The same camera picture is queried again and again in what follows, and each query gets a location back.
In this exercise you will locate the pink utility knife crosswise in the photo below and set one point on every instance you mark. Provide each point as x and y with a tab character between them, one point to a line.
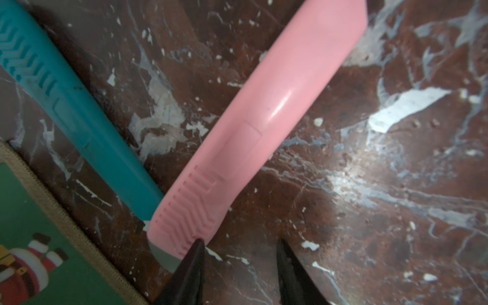
281	89

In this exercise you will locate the teal utility knife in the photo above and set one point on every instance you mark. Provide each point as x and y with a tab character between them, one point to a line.
32	60

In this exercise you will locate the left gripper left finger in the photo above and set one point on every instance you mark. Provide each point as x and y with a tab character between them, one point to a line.
186	285

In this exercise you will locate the green Christmas jute pouch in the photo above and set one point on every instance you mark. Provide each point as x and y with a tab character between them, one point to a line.
45	257

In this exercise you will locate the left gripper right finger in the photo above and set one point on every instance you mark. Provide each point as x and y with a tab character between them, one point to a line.
295	285

